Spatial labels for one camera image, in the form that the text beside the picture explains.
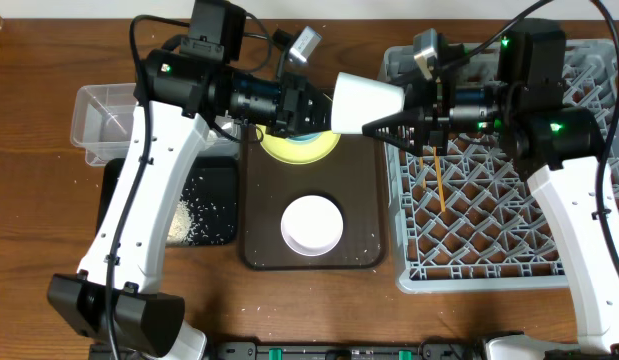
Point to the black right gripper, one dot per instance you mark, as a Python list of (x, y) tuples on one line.
[(435, 104)]

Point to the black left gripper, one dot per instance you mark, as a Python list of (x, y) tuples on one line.
[(293, 104)]

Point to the cream plastic cup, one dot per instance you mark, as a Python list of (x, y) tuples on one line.
[(358, 101)]

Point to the white pink bowl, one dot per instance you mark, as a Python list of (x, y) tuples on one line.
[(312, 225)]

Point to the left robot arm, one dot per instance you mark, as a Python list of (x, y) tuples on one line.
[(114, 296)]

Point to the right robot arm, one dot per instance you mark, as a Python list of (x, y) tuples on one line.
[(557, 149)]

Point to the grey dishwasher rack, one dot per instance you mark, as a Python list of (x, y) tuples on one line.
[(493, 235)]

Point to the light blue bowl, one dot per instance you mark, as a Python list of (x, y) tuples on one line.
[(304, 138)]

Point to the yellow plate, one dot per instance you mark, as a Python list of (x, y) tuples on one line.
[(299, 154)]

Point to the brown serving tray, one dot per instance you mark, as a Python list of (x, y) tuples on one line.
[(347, 176)]

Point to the black tray bin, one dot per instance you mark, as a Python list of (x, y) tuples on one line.
[(212, 191)]

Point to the pile of rice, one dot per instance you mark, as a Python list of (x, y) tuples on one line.
[(179, 233)]

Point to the clear plastic bin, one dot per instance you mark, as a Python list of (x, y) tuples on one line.
[(108, 124)]

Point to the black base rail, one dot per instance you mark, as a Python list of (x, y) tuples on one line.
[(426, 351)]

